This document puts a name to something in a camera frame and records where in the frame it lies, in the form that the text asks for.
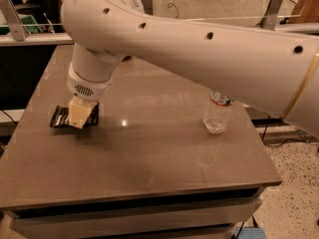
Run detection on metal glass bracket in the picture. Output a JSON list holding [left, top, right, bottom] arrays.
[[142, 0, 154, 15], [259, 0, 283, 30], [0, 0, 28, 41]]

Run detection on clear glass barrier panel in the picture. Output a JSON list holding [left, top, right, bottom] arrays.
[[19, 0, 305, 35]]

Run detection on black cable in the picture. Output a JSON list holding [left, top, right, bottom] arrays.
[[260, 115, 319, 147], [0, 109, 17, 124]]

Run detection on right metal glass bracket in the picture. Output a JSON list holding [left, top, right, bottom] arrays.
[[259, 0, 283, 30]]

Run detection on black cable left side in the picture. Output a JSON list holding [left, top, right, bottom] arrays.
[[0, 109, 17, 124]]

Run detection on black cable right side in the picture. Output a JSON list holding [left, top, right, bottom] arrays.
[[260, 115, 319, 147]]

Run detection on red apple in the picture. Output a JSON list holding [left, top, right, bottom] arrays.
[[122, 56, 132, 62]]

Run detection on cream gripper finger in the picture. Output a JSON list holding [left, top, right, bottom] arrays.
[[69, 96, 98, 128]]

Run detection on left metal glass bracket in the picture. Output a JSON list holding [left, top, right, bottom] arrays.
[[0, 0, 28, 41]]

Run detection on black rxbar chocolate wrapper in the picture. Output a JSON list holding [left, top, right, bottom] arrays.
[[50, 104, 99, 128]]

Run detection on middle metal glass bracket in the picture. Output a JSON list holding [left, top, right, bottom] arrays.
[[142, 0, 154, 15]]

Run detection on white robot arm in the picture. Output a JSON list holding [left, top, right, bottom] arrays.
[[61, 0, 319, 136]]

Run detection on green bin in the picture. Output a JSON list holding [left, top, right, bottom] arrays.
[[0, 14, 43, 35]]

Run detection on clear plastic water bottle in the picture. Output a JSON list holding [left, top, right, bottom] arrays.
[[202, 91, 234, 134]]

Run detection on blue perforated box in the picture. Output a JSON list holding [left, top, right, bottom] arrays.
[[234, 227, 266, 239]]

